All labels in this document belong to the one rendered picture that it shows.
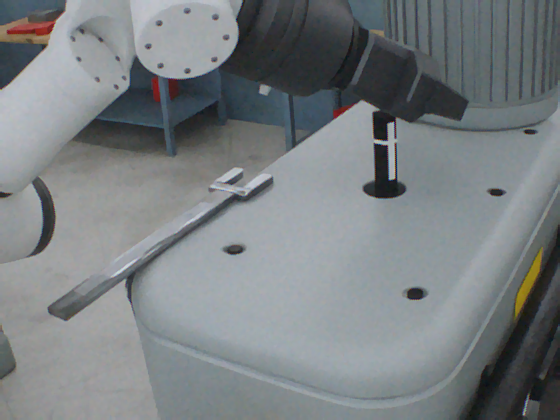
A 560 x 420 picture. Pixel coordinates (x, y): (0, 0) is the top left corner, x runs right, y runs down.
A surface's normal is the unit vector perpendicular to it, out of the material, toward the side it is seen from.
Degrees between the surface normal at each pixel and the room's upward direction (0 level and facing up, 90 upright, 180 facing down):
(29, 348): 0
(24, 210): 78
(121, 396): 0
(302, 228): 0
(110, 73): 55
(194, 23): 114
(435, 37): 90
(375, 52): 90
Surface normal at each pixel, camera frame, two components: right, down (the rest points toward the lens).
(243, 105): -0.53, 0.43
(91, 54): 0.76, -0.52
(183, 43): 0.21, 0.77
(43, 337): -0.07, -0.88
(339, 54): 0.43, 0.41
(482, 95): -0.11, 0.47
